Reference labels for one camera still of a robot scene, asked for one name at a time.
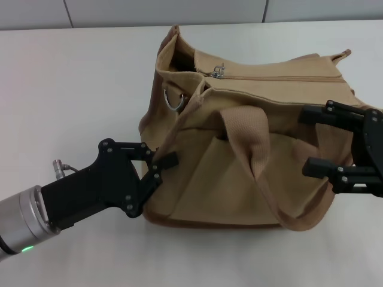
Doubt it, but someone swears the silver metal zipper pull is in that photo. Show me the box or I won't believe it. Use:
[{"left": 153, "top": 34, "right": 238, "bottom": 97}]
[{"left": 209, "top": 62, "right": 226, "bottom": 79}]

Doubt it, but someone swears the silver plug with cable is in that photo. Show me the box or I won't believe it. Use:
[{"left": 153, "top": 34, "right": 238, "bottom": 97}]
[{"left": 52, "top": 160, "right": 80, "bottom": 180}]

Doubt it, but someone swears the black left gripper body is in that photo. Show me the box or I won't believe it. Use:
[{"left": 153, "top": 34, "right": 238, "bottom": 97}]
[{"left": 40, "top": 138, "right": 141, "bottom": 233}]

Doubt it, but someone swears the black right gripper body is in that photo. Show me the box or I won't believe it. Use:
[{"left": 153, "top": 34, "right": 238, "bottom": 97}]
[{"left": 350, "top": 109, "right": 383, "bottom": 169}]

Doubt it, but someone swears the silver metal bag ring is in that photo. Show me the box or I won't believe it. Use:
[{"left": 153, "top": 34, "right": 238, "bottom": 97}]
[{"left": 163, "top": 86, "right": 186, "bottom": 113}]

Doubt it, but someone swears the khaki canvas food bag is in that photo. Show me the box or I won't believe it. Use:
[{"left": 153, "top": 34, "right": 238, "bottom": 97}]
[{"left": 138, "top": 24, "right": 364, "bottom": 233}]

